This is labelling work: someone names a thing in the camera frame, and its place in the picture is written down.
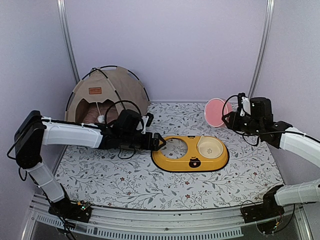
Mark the black tent pole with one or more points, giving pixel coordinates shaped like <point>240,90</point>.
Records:
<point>94,87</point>
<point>99,70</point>

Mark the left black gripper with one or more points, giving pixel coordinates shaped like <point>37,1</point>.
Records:
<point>154,146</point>

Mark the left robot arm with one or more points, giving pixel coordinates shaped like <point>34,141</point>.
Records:
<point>128,132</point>

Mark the pink pet bowl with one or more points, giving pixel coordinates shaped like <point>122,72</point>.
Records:
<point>213,111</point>

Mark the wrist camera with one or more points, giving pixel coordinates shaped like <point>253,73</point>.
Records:
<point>145,122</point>
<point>244,107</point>

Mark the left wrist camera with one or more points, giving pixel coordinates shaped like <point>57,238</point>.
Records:
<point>145,122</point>

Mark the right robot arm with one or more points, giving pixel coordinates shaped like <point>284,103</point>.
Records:
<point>254,117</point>

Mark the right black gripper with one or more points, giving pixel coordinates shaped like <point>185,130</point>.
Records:
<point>233,124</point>

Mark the front aluminium rail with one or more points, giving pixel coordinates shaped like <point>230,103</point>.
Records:
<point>113,223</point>

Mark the pink checkered cushion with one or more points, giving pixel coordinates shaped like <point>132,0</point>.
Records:
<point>97,111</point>

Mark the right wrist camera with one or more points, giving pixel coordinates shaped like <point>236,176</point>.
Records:
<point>244,107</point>

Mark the left aluminium frame post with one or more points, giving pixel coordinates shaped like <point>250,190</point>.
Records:
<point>62,12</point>

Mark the cream pet bowl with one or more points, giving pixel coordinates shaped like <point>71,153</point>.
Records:
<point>210,147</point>

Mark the beige fabric pet tent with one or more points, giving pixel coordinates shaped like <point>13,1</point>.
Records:
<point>78,114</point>

